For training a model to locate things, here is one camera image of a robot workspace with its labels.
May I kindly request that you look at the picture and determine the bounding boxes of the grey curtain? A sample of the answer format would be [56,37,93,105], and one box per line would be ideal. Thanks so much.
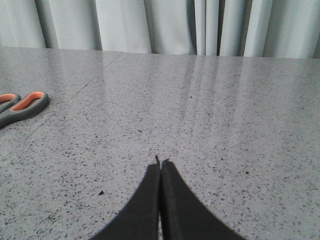
[0,0,320,59]

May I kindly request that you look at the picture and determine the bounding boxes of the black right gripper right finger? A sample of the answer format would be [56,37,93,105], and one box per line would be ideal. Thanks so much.
[160,159,243,240]

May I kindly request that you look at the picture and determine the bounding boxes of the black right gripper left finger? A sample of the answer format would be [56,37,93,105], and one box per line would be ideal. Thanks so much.
[92,156,161,240]

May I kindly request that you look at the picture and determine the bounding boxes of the grey orange scissors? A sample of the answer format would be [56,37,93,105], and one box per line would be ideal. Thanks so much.
[0,91,49,128]

